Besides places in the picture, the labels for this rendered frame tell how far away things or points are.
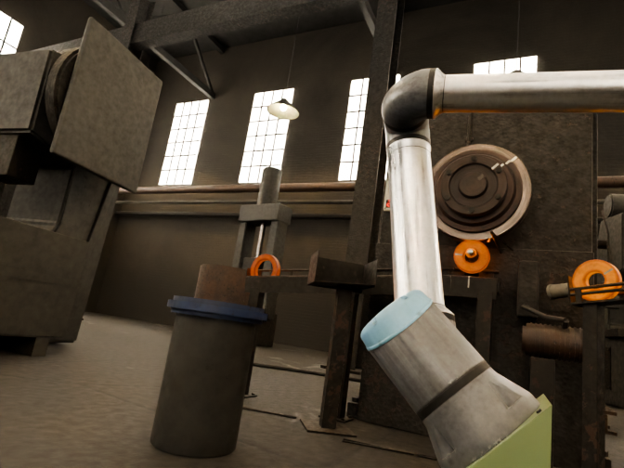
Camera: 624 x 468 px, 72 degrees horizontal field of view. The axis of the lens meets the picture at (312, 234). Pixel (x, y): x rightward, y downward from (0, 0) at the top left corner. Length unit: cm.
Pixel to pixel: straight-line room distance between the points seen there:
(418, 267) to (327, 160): 884
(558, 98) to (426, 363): 64
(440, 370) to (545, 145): 177
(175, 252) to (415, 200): 1052
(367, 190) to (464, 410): 449
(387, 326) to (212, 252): 995
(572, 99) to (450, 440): 73
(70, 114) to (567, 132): 297
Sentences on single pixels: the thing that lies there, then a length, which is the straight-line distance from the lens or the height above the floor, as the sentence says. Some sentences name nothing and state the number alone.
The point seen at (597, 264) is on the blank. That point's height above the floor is 76.
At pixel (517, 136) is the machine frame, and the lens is 241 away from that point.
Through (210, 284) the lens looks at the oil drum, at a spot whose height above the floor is 67.
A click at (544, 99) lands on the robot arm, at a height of 93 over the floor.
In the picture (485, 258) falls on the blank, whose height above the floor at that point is 80.
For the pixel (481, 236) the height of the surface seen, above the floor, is 90.
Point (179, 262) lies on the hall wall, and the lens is 1123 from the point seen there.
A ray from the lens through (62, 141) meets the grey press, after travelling 336.
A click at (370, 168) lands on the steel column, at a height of 233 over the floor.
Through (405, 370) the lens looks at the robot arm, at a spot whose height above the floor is 34.
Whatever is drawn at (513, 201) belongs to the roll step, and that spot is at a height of 106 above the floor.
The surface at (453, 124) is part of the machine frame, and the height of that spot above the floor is 154.
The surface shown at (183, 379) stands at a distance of 136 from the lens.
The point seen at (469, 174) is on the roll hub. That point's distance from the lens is 208.
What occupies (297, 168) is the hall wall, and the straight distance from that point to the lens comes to 1004.
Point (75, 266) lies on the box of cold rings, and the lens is 318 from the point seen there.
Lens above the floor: 39
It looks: 12 degrees up
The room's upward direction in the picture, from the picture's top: 8 degrees clockwise
